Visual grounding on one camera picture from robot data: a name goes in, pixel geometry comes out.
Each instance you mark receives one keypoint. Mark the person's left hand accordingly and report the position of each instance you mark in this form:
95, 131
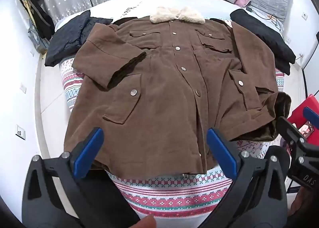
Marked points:
148, 221

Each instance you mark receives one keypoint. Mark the patterned knit blanket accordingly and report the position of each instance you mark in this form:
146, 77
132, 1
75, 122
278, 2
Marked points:
174, 193

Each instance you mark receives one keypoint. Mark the red chair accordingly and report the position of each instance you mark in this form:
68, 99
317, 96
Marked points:
299, 113

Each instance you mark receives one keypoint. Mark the white wall socket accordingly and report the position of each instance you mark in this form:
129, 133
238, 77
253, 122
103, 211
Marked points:
20, 132
23, 88
304, 16

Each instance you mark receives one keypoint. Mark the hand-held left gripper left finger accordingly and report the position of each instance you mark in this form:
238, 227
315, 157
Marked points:
87, 153

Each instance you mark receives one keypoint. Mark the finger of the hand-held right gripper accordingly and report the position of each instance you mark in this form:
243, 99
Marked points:
292, 133
310, 115

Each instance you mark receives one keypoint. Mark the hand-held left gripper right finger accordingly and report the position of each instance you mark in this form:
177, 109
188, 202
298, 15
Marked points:
221, 150

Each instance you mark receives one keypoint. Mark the black hanging bag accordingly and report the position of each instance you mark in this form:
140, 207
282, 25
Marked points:
37, 11

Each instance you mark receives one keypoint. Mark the white bed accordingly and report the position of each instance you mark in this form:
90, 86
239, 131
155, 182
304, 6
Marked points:
139, 1

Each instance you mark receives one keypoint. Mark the brown jacket with fleece collar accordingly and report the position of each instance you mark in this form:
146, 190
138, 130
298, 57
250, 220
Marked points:
162, 93

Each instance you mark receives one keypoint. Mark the pink cloth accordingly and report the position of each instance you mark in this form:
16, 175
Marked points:
243, 0

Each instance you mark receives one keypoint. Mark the black puffer jacket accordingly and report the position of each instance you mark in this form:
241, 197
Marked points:
67, 38
261, 33

